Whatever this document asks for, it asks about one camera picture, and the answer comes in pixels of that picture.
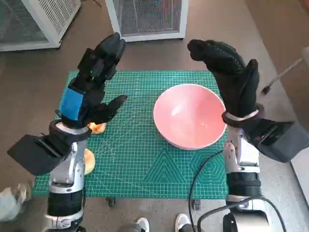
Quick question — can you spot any round toy bread bun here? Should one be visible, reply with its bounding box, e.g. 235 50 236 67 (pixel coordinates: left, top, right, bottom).
83 148 96 175

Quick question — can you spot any black floor cable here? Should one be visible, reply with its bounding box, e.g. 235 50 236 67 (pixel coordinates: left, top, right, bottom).
81 0 102 8

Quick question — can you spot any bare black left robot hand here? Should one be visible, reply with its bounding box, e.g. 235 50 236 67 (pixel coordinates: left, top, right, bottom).
55 32 128 129

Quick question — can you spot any long twisted toy bread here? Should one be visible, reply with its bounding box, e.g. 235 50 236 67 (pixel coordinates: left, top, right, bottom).
86 122 107 134

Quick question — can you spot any green cutting mat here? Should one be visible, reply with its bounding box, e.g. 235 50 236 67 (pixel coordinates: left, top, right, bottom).
35 70 229 200

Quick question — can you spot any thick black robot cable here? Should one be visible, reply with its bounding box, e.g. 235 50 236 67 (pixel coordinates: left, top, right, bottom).
197 196 288 232

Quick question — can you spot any person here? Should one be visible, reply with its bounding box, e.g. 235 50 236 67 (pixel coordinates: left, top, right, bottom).
0 181 34 221

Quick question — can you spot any white cabinet with perforated side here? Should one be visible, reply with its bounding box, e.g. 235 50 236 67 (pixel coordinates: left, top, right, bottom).
0 0 82 52

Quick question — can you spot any pink bowl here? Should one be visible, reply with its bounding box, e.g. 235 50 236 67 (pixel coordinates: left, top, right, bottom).
153 84 227 150

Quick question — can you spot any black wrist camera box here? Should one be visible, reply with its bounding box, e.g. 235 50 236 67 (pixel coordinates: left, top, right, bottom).
243 118 309 164
6 131 90 176

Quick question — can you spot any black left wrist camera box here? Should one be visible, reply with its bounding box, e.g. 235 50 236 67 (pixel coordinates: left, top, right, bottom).
6 131 90 176

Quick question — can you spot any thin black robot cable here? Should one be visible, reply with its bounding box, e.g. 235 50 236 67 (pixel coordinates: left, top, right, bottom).
188 149 224 232

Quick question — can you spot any white desk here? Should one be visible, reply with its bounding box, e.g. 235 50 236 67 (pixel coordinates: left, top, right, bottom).
289 149 309 201

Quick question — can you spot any white shoe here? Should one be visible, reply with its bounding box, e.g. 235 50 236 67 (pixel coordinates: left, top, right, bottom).
175 213 190 232
136 217 150 232

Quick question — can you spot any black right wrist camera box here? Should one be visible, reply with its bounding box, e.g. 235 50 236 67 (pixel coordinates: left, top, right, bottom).
243 118 309 164

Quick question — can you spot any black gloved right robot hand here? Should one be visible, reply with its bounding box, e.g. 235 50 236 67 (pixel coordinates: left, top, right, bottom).
187 39 261 116

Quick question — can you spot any white wire mesh cabinet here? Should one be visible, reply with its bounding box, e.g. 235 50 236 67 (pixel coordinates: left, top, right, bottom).
105 0 189 43

